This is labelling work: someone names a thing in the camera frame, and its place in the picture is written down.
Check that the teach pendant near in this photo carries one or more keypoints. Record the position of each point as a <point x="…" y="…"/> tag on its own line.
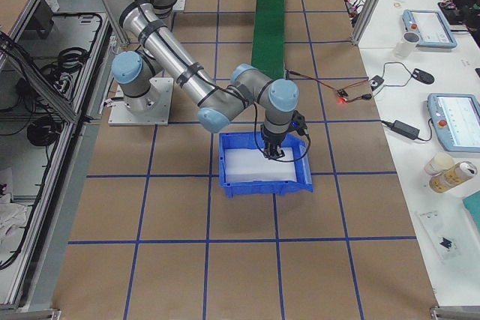
<point x="455" y="120"/>

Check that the small sensor board red LED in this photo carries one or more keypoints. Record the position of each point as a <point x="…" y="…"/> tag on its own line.
<point x="342" y="96"/>

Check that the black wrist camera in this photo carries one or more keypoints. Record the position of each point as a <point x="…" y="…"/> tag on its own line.
<point x="298" y="124"/>

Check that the black computer mouse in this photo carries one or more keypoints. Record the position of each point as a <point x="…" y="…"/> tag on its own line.
<point x="423" y="76"/>

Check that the green conveyor belt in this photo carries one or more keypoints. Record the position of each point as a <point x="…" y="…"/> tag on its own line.
<point x="269" y="38"/>

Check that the blue plastic bin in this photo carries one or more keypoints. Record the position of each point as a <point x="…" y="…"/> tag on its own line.
<point x="294" y="150"/>

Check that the teach pendant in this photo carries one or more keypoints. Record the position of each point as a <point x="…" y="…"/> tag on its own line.
<point x="455" y="120"/>
<point x="431" y="27"/>

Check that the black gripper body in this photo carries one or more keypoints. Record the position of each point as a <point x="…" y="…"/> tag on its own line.
<point x="273" y="140"/>

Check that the white mug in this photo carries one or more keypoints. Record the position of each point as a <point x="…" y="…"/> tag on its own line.
<point x="406" y="45"/>

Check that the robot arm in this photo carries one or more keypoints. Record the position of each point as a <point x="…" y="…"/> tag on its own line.
<point x="217" y="106"/>

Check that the teach pendant far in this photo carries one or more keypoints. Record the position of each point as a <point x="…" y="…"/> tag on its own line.
<point x="431" y="27"/>

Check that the white foam sheet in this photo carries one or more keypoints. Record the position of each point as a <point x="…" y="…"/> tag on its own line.
<point x="247" y="165"/>

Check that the black power adapter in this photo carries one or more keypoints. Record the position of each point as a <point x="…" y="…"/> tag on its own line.
<point x="405" y="130"/>

